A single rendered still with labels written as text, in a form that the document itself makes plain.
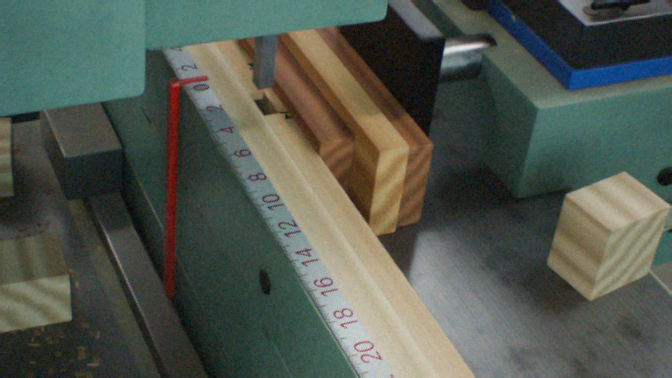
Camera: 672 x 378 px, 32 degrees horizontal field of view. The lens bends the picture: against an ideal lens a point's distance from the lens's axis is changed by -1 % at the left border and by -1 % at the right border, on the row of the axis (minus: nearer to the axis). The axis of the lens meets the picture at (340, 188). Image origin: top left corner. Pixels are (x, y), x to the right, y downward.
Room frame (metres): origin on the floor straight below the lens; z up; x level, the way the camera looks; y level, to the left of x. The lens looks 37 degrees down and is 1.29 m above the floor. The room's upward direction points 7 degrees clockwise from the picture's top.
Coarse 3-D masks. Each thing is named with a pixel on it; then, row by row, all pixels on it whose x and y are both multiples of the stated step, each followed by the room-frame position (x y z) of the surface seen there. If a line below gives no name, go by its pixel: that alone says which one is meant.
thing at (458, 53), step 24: (408, 0) 0.57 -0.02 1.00; (360, 24) 0.58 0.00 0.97; (384, 24) 0.56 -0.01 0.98; (408, 24) 0.54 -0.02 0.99; (432, 24) 0.54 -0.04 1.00; (360, 48) 0.58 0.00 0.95; (384, 48) 0.56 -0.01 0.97; (408, 48) 0.54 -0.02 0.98; (432, 48) 0.53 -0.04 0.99; (456, 48) 0.58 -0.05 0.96; (480, 48) 0.59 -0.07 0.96; (384, 72) 0.55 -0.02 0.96; (408, 72) 0.53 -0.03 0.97; (432, 72) 0.53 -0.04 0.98; (456, 72) 0.58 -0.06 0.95; (408, 96) 0.53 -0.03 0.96; (432, 96) 0.53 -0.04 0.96
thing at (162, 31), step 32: (160, 0) 0.47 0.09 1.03; (192, 0) 0.48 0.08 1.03; (224, 0) 0.49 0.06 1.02; (256, 0) 0.50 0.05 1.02; (288, 0) 0.50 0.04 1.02; (320, 0) 0.51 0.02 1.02; (352, 0) 0.52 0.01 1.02; (384, 0) 0.53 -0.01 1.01; (160, 32) 0.47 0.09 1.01; (192, 32) 0.48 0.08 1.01; (224, 32) 0.49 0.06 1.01; (256, 32) 0.50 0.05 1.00; (288, 32) 0.51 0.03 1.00
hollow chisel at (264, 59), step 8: (256, 40) 0.54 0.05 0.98; (264, 40) 0.53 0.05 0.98; (272, 40) 0.53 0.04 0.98; (256, 48) 0.54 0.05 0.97; (264, 48) 0.53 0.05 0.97; (272, 48) 0.53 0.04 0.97; (256, 56) 0.54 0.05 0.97; (264, 56) 0.53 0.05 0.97; (272, 56) 0.53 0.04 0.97; (256, 64) 0.54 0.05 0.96; (264, 64) 0.53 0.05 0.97; (272, 64) 0.53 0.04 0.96; (256, 72) 0.53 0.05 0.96; (264, 72) 0.53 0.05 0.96; (272, 72) 0.53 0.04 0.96; (256, 80) 0.53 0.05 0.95; (264, 80) 0.53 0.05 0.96; (272, 80) 0.54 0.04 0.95
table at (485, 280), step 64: (128, 128) 0.60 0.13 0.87; (448, 128) 0.59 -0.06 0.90; (448, 192) 0.53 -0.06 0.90; (192, 256) 0.49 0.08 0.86; (448, 256) 0.48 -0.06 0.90; (512, 256) 0.48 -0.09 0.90; (256, 320) 0.41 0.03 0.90; (448, 320) 0.43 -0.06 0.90; (512, 320) 0.43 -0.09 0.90; (576, 320) 0.44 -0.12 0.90; (640, 320) 0.45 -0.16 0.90
